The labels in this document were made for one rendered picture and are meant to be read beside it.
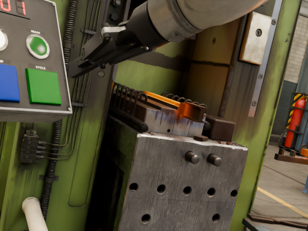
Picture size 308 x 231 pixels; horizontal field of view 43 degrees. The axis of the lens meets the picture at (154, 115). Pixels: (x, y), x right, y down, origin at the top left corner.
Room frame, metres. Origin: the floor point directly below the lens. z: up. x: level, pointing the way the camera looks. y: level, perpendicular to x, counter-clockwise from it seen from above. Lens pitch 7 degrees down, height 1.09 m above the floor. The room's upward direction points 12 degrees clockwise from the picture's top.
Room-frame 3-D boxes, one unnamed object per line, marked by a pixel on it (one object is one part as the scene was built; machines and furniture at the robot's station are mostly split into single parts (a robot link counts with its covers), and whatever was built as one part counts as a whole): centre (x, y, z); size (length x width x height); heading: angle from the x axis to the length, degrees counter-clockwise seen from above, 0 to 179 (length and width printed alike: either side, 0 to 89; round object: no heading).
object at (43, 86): (0.83, 0.24, 1.01); 0.07 x 0.05 x 0.07; 141
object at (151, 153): (1.37, -0.02, 0.69); 0.56 x 0.38 x 0.45; 26
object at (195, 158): (1.09, -0.13, 0.87); 0.04 x 0.03 x 0.03; 26
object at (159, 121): (1.34, 0.02, 0.96); 0.42 x 0.20 x 0.09; 26
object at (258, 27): (1.40, -0.29, 1.27); 0.09 x 0.02 x 0.17; 116
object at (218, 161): (1.12, -0.20, 0.87); 0.04 x 0.03 x 0.03; 26
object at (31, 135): (1.10, 0.32, 0.80); 0.06 x 0.03 x 0.14; 116
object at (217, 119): (1.28, -0.20, 0.95); 0.12 x 0.08 x 0.06; 26
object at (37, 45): (0.86, 0.28, 1.09); 0.05 x 0.03 x 0.04; 116
